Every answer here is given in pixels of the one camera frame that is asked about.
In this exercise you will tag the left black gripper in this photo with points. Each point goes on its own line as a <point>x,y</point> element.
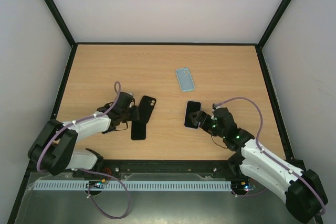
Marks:
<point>136,115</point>

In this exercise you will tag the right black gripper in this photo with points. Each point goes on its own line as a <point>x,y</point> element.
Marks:
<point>202,119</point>

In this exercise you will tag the black phone camera side up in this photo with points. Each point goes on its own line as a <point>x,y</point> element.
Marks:
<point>191,111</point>

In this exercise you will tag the black phone case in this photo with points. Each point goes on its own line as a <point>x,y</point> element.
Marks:
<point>146,107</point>

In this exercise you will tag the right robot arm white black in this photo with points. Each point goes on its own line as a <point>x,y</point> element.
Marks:
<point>300,190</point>

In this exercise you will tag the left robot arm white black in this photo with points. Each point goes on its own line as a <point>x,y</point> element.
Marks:
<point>54,148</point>

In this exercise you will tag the small black phone left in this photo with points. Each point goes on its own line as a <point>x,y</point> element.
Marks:
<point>104,109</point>

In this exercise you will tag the light blue phone case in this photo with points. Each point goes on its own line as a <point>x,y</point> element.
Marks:
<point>185,79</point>

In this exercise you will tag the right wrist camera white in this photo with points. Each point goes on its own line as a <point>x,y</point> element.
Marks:
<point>215,106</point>

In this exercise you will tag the black front rail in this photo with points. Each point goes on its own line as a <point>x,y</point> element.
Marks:
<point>227,170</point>

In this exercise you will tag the light blue slotted cable duct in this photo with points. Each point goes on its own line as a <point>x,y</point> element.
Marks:
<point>81,185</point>

